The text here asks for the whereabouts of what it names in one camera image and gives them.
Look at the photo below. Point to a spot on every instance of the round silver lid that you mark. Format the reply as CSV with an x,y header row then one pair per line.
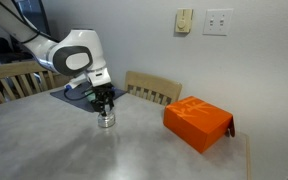
x,y
109,115

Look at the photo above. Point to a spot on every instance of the dark monitor screen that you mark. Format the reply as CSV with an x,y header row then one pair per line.
x,y
34,11

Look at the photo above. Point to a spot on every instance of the beige thermostat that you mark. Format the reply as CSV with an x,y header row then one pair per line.
x,y
183,20

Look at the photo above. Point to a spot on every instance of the wooden chair at table end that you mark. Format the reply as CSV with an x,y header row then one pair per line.
x,y
21,79

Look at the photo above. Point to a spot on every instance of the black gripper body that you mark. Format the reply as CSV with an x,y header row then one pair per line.
x,y
103,92

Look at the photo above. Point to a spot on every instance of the silver candle jar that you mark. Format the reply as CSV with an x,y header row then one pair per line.
x,y
105,123

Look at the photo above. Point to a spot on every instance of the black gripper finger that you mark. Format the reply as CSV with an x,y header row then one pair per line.
x,y
99,107
111,104

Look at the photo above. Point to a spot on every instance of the white light switch plate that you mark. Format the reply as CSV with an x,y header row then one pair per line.
x,y
217,22

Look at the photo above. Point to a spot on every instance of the orange cardboard box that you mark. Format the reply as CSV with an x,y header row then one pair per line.
x,y
197,122

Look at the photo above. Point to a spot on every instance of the mint green bowl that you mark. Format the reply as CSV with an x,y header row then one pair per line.
x,y
90,95

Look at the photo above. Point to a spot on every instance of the dark blue placemat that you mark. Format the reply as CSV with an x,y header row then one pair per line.
x,y
77,97

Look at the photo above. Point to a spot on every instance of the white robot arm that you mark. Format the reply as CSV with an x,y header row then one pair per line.
x,y
79,54

